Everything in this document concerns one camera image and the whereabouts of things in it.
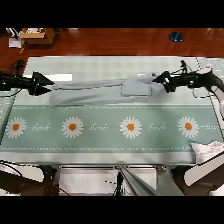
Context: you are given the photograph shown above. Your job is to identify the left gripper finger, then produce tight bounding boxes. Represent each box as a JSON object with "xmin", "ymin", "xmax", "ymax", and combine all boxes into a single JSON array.
[
  {"xmin": 32, "ymin": 84, "xmax": 54, "ymax": 98},
  {"xmin": 31, "ymin": 71, "xmax": 56, "ymax": 86}
]

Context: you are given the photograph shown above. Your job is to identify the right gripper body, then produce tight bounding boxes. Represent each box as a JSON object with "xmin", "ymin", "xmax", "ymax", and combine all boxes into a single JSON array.
[{"xmin": 152, "ymin": 70, "xmax": 177, "ymax": 94}]

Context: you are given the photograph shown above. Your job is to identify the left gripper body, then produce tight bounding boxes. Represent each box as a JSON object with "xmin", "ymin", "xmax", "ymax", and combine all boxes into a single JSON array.
[{"xmin": 20, "ymin": 75, "xmax": 36, "ymax": 94}]

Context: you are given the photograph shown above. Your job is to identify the pale blue shirt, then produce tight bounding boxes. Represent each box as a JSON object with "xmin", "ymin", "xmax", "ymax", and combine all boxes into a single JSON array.
[{"xmin": 48, "ymin": 72, "xmax": 168, "ymax": 107}]

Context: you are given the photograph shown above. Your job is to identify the blue round object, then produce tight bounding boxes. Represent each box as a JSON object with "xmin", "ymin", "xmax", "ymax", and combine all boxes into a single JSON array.
[{"xmin": 168, "ymin": 31, "xmax": 185, "ymax": 43}]

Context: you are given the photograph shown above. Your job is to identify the brown cardboard box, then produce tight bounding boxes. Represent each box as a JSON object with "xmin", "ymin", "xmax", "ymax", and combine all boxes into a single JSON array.
[{"xmin": 19, "ymin": 28, "xmax": 56, "ymax": 46}]

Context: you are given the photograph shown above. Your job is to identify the white garment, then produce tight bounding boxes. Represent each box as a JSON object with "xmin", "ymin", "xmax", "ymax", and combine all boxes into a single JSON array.
[{"xmin": 190, "ymin": 140, "xmax": 224, "ymax": 165}]

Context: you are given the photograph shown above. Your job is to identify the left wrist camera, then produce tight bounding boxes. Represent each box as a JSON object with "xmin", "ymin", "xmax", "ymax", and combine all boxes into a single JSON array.
[{"xmin": 11, "ymin": 59, "xmax": 27, "ymax": 77}]

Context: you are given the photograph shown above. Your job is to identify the silver frame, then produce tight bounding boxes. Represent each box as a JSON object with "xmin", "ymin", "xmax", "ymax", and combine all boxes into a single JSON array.
[{"xmin": 0, "ymin": 159, "xmax": 224, "ymax": 197}]

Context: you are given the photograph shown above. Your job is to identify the black cable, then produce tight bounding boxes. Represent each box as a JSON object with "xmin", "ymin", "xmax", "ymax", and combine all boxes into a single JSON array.
[{"xmin": 112, "ymin": 171, "xmax": 125, "ymax": 197}]

